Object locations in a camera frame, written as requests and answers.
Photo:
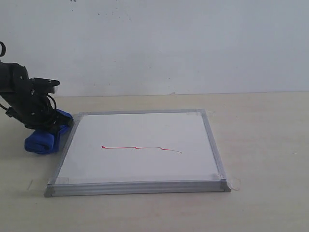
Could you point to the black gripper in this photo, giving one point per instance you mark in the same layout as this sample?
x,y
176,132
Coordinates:
x,y
33,109

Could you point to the blue cloth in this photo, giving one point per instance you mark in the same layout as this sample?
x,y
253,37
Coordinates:
x,y
42,142

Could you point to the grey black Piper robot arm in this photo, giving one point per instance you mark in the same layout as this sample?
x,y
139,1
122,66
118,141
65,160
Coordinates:
x,y
8,71

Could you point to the clear tape front left corner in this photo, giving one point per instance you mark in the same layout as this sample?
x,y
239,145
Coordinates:
x,y
37,185

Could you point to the clear tape corner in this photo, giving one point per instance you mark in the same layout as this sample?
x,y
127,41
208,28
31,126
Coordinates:
x,y
234,184
210,113
37,185

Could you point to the clear tape back right corner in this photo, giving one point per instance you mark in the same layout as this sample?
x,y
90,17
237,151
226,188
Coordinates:
x,y
210,113

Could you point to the clear tape front right corner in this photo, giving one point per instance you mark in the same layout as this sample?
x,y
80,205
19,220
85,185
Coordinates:
x,y
234,184

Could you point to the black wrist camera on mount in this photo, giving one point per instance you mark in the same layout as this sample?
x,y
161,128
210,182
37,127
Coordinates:
x,y
44,86

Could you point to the white board with aluminium frame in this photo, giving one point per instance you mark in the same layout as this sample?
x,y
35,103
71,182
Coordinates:
x,y
136,152

